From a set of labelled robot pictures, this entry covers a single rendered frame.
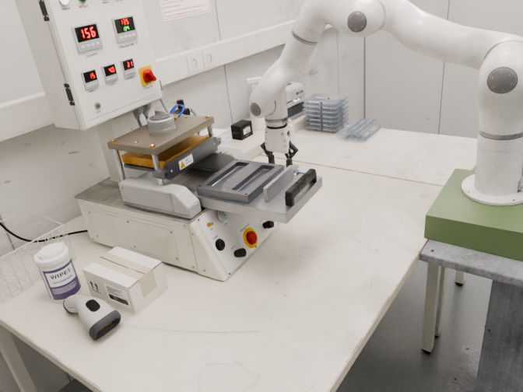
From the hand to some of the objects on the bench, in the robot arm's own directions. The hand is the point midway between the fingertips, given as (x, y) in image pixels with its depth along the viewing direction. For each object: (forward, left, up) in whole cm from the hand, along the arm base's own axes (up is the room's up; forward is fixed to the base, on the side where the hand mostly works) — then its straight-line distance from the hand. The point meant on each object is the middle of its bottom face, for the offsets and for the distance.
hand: (280, 163), depth 170 cm
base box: (+7, +43, -6) cm, 44 cm away
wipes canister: (+12, +85, -3) cm, 86 cm away
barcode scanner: (-4, +88, -3) cm, 88 cm away
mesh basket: (+36, +88, -2) cm, 95 cm away
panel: (-21, +41, -6) cm, 46 cm away
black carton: (+42, -25, -4) cm, 49 cm away
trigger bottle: (+42, -38, -5) cm, 58 cm away
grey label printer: (+44, -57, -6) cm, 72 cm away
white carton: (+44, -2, -3) cm, 44 cm away
